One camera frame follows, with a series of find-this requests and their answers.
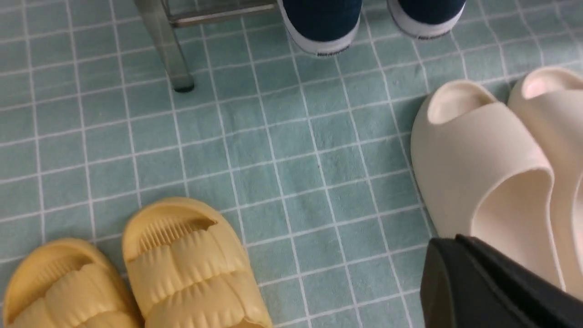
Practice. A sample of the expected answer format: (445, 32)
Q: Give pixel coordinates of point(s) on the yellow slide sandal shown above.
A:
(68, 283)
(188, 268)

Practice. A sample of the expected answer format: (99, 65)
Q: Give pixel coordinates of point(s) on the right yellow slide sandal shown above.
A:
(188, 268)

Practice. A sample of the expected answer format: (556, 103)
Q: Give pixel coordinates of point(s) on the metal shoe rack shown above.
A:
(161, 23)

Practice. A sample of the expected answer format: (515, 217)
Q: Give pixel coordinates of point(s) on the green checkered floor mat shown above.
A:
(304, 156)

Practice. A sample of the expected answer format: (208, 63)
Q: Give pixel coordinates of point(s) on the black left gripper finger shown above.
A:
(466, 283)

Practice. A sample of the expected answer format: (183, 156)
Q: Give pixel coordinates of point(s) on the left yellow slide sandal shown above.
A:
(68, 283)

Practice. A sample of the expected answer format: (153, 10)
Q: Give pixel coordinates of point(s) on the navy slip-on shoe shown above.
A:
(321, 27)
(426, 19)

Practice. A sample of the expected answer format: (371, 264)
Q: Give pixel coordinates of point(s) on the cream foam slide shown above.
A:
(481, 173)
(549, 101)

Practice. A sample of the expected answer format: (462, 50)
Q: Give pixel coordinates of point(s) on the right cream foam slide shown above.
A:
(549, 101)

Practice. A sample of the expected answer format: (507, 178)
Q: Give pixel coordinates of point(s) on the left cream foam slide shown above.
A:
(481, 173)

